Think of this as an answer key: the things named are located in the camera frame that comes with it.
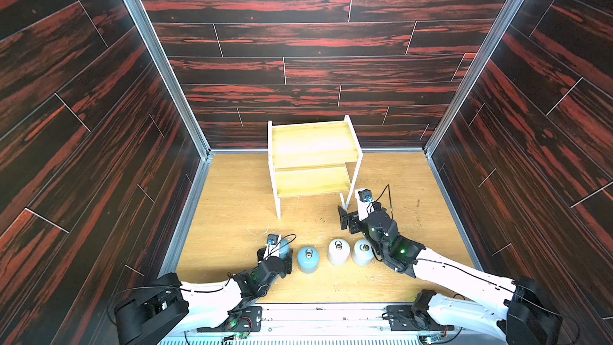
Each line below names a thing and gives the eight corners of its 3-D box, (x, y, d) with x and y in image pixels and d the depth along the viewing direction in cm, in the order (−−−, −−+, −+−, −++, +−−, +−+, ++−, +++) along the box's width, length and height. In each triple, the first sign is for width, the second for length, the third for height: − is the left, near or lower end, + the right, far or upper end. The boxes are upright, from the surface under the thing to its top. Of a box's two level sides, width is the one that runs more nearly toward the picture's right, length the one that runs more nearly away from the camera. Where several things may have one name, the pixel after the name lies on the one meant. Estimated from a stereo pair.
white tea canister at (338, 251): (328, 265, 86) (330, 257, 79) (327, 247, 90) (328, 238, 84) (347, 265, 86) (351, 257, 79) (345, 247, 90) (348, 238, 84)
